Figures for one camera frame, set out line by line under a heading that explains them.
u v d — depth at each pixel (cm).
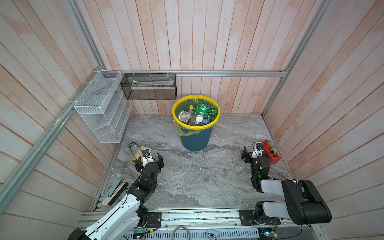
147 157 67
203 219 75
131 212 53
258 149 74
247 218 73
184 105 91
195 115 84
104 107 72
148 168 63
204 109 80
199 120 81
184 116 78
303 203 43
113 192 80
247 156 80
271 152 91
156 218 73
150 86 104
